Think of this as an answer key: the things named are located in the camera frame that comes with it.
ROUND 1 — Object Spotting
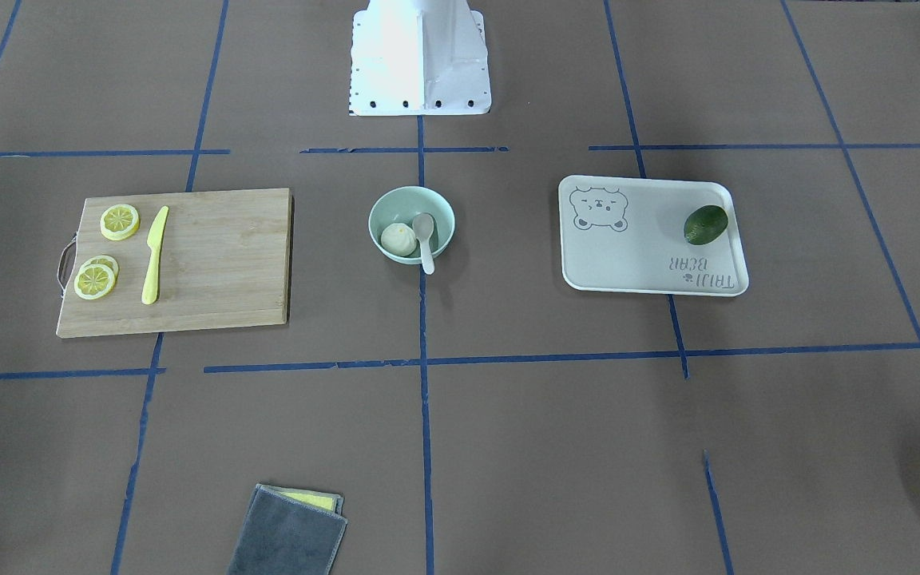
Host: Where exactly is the white plastic spoon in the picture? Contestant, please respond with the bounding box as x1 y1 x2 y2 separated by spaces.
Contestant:
411 212 435 276

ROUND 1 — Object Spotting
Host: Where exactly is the white steamed bun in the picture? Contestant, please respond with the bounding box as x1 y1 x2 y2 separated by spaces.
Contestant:
380 223 418 258

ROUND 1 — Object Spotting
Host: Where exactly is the light green bowl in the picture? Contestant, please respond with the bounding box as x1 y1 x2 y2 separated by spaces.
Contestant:
367 185 456 265

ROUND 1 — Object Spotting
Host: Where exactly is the white bear tray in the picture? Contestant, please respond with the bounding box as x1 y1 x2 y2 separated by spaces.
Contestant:
557 175 751 297

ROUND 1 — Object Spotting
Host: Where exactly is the bamboo cutting board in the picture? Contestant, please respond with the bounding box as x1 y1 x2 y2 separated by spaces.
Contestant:
56 187 293 339

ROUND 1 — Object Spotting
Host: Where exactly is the yellow sponge cloth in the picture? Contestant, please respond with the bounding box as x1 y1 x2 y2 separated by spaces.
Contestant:
284 489 343 514

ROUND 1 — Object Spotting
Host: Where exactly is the green avocado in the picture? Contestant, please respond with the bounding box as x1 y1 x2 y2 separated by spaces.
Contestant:
683 204 729 245

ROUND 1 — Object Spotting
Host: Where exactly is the grey folded cloth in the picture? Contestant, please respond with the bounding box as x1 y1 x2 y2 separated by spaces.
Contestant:
227 483 348 574

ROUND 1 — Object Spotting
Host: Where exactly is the yellow plastic knife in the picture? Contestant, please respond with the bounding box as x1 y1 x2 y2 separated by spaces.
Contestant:
140 206 169 305

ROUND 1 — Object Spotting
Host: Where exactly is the lemon slice upper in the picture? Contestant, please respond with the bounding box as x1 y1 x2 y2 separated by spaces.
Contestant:
99 204 141 241

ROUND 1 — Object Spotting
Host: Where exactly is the lemon slice lower back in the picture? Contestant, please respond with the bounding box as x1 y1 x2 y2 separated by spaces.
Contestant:
79 255 120 276

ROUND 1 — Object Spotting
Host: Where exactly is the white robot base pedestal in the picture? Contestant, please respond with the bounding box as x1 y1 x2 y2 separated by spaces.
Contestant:
348 1 493 117

